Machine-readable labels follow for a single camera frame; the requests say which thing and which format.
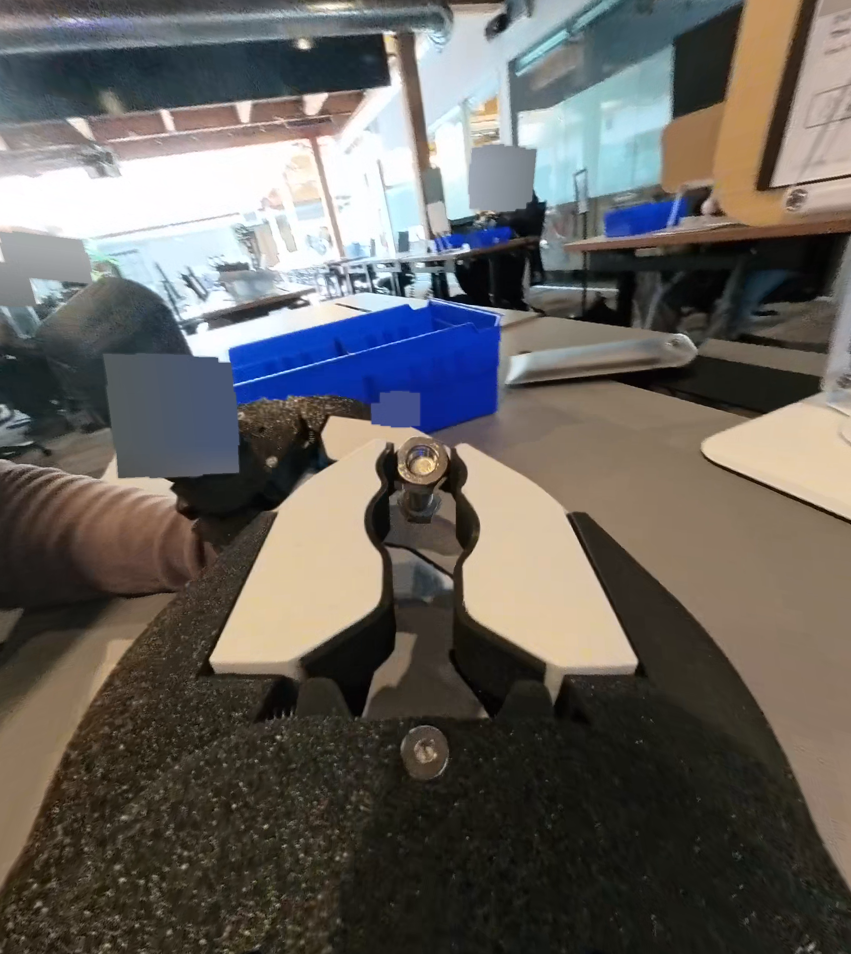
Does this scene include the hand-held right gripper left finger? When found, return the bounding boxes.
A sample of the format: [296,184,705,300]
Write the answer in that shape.
[209,438,398,681]

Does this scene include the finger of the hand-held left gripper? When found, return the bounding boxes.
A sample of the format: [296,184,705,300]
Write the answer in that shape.
[318,415,379,468]

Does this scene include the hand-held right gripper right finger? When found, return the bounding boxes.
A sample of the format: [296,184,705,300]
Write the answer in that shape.
[452,443,639,702]

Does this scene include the steel hex nut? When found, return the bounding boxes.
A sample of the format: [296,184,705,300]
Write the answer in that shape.
[395,437,447,485]

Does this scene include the steel hex bolt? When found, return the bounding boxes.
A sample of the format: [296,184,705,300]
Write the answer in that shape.
[395,449,441,525]

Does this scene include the person's left forearm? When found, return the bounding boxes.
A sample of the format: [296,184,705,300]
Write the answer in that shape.
[0,453,210,611]

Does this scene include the blue plastic bin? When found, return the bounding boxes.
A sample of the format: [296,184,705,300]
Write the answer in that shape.
[604,196,689,238]
[433,227,516,252]
[229,300,502,433]

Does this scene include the instruction sheet on wooden stand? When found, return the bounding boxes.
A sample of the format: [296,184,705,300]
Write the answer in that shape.
[701,0,851,544]

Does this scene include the tall wooden column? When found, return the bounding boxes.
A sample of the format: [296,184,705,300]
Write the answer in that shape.
[394,30,435,250]

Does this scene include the metal ceiling pipe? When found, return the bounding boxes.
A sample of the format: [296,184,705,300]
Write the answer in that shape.
[0,0,456,61]

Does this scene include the wooden display board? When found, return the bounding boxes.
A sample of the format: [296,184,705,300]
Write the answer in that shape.
[662,103,726,189]

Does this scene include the printed instruction sheet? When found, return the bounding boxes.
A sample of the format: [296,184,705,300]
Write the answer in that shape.
[772,0,851,187]

